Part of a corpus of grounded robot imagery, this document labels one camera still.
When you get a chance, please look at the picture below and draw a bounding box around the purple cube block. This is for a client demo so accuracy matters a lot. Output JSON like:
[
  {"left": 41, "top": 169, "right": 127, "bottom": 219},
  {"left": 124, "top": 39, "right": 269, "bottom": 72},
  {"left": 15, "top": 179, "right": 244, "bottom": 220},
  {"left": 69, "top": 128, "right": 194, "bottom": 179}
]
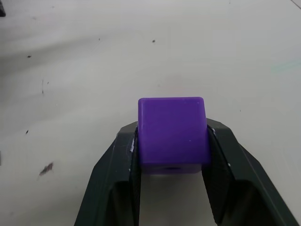
[{"left": 137, "top": 96, "right": 212, "bottom": 175}]

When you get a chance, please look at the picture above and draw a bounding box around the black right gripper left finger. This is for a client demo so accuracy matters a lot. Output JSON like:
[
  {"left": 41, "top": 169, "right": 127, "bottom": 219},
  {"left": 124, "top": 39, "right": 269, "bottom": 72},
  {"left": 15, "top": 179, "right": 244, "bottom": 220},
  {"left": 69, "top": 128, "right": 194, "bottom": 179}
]
[{"left": 74, "top": 121, "right": 142, "bottom": 226}]

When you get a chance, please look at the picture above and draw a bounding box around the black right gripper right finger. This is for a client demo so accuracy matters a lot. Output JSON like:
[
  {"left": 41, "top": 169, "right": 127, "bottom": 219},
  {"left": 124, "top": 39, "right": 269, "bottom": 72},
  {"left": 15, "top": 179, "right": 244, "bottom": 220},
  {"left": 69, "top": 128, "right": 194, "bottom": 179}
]
[{"left": 202, "top": 118, "right": 301, "bottom": 226}]

